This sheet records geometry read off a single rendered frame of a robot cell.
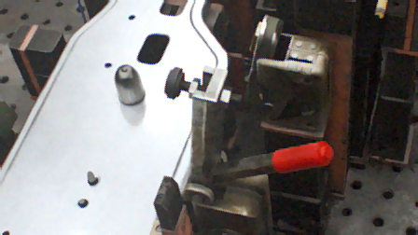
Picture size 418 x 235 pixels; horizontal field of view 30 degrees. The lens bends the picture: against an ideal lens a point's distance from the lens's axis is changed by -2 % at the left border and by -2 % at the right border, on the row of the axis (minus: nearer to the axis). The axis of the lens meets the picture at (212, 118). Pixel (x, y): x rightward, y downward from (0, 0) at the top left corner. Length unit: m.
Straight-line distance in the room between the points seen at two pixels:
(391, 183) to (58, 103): 0.53
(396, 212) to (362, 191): 0.06
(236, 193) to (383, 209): 0.44
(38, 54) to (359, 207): 0.52
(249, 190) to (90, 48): 0.33
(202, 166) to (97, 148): 0.20
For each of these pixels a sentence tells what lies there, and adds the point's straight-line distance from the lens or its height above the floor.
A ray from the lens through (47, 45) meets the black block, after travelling 1.06.
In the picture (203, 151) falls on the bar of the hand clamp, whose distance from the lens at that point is 0.72.
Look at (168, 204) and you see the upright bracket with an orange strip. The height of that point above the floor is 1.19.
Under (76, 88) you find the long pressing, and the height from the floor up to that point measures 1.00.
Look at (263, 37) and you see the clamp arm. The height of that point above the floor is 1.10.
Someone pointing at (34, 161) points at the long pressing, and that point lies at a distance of 0.93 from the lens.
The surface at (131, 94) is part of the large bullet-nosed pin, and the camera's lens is 0.93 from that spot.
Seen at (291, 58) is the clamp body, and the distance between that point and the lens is 0.87.
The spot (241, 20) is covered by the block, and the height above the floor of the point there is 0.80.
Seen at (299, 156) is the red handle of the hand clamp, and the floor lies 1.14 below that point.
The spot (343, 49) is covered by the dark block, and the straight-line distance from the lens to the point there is 0.93.
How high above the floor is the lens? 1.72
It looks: 53 degrees down
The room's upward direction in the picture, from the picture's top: 10 degrees counter-clockwise
